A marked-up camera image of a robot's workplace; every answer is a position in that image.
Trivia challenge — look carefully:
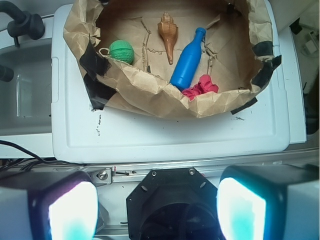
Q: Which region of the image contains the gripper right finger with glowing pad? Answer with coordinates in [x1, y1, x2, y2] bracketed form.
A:
[216, 164, 320, 240]

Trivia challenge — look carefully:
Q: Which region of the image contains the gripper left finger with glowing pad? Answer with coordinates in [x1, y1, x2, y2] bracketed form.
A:
[0, 171, 98, 240]

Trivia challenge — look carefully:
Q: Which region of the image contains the blue plastic bottle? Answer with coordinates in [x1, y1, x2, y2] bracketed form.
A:
[169, 27, 206, 92]

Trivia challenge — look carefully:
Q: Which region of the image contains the white foam cooler lid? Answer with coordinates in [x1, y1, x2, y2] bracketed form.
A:
[51, 5, 290, 164]

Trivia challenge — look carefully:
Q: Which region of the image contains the grey sink basin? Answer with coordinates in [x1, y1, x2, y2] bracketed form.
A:
[0, 38, 52, 136]

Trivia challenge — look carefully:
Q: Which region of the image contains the crumpled red paper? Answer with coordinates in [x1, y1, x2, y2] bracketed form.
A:
[182, 74, 219, 101]

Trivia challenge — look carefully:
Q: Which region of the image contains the brown paper bag liner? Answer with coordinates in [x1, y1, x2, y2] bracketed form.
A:
[63, 0, 281, 120]

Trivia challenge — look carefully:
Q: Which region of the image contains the green golf ball toy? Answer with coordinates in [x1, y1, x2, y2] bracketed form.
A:
[109, 40, 135, 64]

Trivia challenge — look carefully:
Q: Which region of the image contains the black faucet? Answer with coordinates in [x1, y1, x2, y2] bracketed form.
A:
[0, 0, 46, 48]

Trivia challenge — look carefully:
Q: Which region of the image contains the brown spiral seashell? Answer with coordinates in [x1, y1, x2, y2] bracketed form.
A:
[157, 11, 179, 65]

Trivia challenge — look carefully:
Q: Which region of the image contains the black cable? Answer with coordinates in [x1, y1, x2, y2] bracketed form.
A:
[0, 139, 73, 173]

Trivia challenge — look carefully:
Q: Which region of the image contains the aluminium extrusion rail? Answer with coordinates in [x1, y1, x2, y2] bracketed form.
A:
[82, 147, 320, 186]

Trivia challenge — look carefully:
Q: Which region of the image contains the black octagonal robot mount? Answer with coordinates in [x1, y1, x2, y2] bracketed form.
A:
[126, 167, 225, 240]

